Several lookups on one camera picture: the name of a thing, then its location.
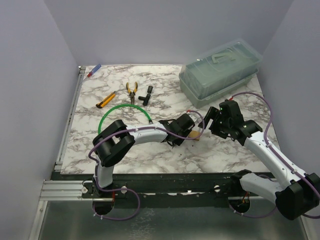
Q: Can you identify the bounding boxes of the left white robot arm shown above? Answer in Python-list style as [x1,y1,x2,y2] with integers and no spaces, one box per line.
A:
[88,113,196,198]

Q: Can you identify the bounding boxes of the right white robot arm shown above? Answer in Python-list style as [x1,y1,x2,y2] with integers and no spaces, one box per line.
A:
[198,100,320,220]

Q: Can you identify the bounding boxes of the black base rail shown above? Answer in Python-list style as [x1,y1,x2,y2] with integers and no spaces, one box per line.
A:
[49,171,291,210]

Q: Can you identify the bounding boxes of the yellow handled pliers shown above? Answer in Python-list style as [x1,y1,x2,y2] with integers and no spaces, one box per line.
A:
[126,82,138,105]

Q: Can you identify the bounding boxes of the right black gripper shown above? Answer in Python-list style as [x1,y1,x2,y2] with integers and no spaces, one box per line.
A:
[198,106,232,139]

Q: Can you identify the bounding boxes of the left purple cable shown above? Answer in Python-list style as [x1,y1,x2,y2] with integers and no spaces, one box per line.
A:
[87,109,206,193]

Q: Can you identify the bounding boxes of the purple cable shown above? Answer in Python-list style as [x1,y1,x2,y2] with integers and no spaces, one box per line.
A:
[228,91,320,220]
[87,109,206,193]

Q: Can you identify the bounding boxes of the green cable lock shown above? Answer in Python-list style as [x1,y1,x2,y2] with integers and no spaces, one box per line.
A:
[97,103,154,137]

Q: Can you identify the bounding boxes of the black T-shaped tool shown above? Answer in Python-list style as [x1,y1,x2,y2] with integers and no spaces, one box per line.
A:
[138,85,153,106]

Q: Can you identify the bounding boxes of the brass padlock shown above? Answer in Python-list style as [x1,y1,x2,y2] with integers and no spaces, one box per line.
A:
[188,130,201,141]

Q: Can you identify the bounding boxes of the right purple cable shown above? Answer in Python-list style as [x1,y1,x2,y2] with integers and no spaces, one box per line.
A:
[228,91,320,220]

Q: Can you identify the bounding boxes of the translucent green plastic toolbox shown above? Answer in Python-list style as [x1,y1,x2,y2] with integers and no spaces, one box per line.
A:
[178,39,263,109]

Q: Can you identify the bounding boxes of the yellow utility knife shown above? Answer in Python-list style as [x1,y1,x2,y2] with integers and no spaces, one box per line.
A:
[95,91,116,109]

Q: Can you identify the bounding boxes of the aluminium frame rail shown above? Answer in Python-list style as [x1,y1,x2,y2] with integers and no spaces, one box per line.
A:
[39,66,86,202]

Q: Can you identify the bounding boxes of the blue red screwdriver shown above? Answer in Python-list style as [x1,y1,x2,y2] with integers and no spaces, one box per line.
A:
[86,64,102,78]

